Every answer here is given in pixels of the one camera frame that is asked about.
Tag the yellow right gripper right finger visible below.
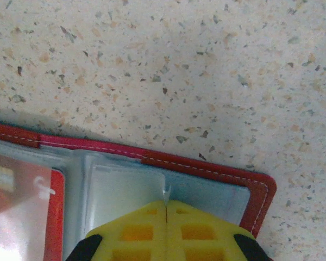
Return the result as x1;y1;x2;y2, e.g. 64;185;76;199
166;200;272;261

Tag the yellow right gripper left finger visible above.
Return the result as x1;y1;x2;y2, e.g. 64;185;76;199
65;200;167;261

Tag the red leather card holder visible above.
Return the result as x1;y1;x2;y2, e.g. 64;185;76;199
0;121;278;261

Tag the red credit card with chip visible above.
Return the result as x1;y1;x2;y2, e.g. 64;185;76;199
0;151;66;261

